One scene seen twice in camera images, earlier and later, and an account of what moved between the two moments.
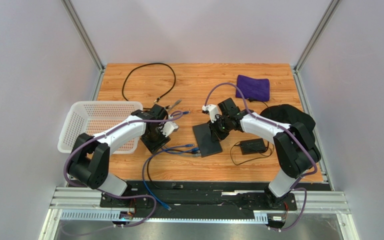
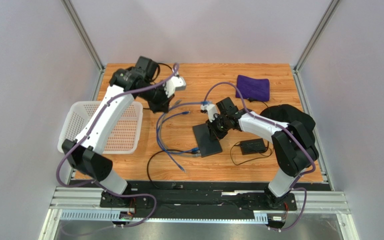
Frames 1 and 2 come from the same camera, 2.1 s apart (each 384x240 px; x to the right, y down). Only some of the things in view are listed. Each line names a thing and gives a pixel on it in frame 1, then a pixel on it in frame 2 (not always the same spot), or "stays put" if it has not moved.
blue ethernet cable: (163, 203) → (157, 126)
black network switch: (207, 147) stays put
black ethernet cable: (179, 187) stays put
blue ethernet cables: (197, 155) stays put
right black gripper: (217, 132) stays put
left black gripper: (153, 147) → (162, 106)
